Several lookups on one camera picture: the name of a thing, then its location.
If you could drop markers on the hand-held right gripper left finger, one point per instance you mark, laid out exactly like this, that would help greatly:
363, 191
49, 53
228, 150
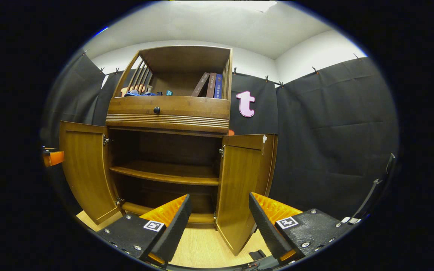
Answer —
175, 226

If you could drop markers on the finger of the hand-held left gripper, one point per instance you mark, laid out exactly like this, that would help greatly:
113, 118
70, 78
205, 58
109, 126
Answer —
55, 158

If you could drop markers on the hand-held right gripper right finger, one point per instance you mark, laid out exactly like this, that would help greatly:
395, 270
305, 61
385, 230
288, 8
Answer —
266, 229

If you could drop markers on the wooden cabinet door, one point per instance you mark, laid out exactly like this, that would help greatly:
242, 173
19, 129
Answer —
85, 169
239, 188

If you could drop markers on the metal door hinge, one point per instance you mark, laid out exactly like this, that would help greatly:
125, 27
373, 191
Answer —
119, 201
106, 140
215, 217
221, 152

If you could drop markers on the small black block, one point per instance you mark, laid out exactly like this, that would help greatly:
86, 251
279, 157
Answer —
257, 254

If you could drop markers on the wooden inner shelf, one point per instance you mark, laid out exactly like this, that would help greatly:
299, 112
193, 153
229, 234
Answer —
164, 175

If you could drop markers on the blue cloth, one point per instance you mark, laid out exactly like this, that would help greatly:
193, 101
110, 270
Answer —
141, 94

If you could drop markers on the black round drawer knob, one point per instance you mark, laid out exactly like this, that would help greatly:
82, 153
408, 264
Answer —
156, 110

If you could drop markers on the black backdrop cloth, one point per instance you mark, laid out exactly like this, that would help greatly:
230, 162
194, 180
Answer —
333, 131

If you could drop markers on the black metal stand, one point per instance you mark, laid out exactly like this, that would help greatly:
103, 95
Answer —
376, 181

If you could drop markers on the leaning brown book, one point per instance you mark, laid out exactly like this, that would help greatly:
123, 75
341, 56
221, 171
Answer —
200, 84

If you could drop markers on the blue book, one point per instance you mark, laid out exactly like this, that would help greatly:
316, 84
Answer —
219, 86

